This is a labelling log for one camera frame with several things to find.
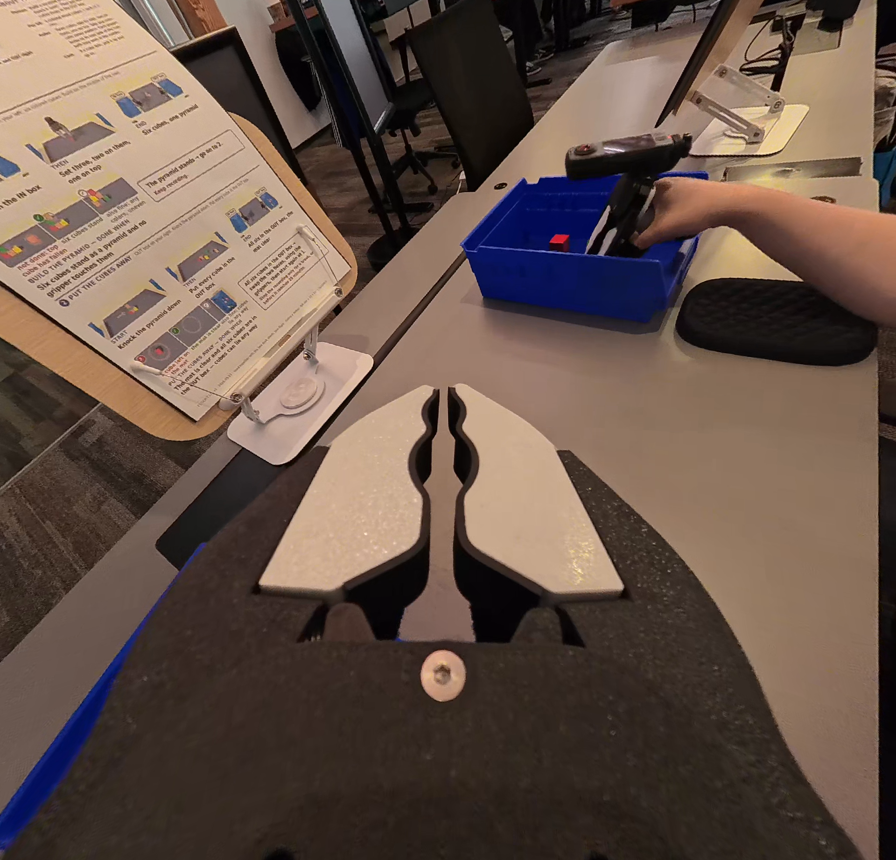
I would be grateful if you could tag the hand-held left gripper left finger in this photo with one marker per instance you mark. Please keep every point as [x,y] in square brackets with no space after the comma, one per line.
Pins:
[350,517]

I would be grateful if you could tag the white paper cup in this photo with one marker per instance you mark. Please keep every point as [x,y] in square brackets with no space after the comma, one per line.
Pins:
[274,4]

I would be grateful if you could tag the black rounded pad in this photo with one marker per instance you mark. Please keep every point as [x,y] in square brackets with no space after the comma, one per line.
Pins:
[777,321]

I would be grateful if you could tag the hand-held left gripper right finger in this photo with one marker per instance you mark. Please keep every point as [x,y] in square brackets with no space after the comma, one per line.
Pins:
[539,517]

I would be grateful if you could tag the person's right forearm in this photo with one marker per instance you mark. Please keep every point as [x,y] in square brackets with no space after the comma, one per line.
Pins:
[819,251]

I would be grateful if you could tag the printed instruction sheet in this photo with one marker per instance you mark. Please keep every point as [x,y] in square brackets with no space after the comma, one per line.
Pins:
[140,174]

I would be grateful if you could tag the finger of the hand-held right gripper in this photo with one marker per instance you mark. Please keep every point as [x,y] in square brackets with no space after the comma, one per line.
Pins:
[624,240]
[600,233]

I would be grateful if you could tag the grey panel on wheeled stand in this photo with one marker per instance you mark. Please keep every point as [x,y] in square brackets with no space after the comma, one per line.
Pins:
[350,48]

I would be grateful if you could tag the red wooden cube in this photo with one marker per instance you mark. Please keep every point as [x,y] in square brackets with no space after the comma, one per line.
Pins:
[559,242]

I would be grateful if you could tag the black floor lamp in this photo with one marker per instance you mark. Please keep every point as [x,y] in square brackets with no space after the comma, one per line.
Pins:
[329,104]

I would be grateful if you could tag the blue plastic bin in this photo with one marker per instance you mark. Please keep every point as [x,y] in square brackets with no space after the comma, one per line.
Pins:
[77,699]
[560,279]

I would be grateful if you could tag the black office chair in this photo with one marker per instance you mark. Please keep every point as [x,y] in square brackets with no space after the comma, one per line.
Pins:
[413,132]
[469,90]

